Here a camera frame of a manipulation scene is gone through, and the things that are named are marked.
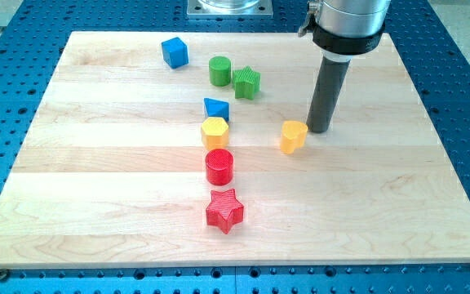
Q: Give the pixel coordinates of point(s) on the yellow heart block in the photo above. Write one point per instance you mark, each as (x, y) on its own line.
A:
(293, 136)

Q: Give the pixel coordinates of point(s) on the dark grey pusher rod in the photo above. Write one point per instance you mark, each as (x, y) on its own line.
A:
(329, 82)

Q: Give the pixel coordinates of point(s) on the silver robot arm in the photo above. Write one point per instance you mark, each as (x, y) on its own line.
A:
(345, 28)

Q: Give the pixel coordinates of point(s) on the red cylinder block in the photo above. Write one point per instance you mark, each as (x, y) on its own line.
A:
(219, 166)

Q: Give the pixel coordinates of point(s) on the yellow hexagon block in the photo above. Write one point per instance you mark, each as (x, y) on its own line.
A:
(214, 132)

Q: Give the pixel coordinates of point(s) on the blue triangle block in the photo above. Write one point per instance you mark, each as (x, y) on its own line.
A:
(216, 108)

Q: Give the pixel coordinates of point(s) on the red star block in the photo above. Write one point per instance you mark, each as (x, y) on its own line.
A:
(224, 210)

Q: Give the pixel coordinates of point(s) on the green star block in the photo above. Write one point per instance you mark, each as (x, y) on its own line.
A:
(246, 83)

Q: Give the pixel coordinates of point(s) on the green cylinder block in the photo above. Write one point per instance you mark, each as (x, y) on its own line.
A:
(220, 71)

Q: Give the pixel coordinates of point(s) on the wooden board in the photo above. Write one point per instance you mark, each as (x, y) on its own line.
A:
(112, 171)

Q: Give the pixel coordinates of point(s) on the blue cube block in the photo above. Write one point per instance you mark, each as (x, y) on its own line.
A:
(175, 52)

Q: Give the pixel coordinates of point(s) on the blue perforated table plate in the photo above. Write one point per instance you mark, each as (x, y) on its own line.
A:
(33, 40)

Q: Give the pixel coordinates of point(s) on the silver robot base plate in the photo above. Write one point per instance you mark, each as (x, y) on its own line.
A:
(211, 9)

